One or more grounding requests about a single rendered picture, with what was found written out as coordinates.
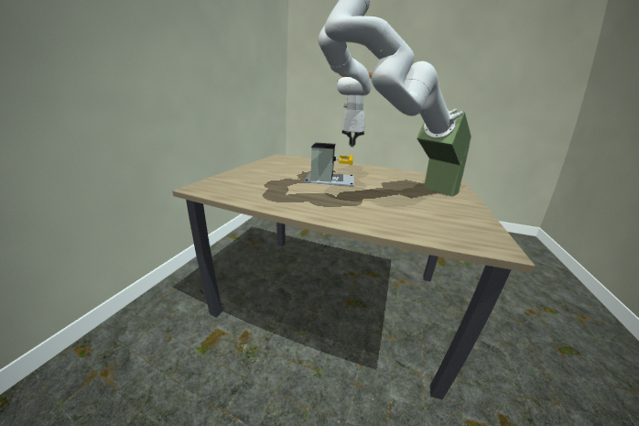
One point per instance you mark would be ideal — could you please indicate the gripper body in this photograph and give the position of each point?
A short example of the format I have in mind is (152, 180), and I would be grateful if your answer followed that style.
(354, 121)

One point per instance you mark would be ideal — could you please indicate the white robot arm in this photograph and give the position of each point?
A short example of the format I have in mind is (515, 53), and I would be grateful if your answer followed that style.
(409, 91)

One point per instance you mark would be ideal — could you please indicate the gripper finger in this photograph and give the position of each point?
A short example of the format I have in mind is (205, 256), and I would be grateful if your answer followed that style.
(349, 135)
(355, 136)

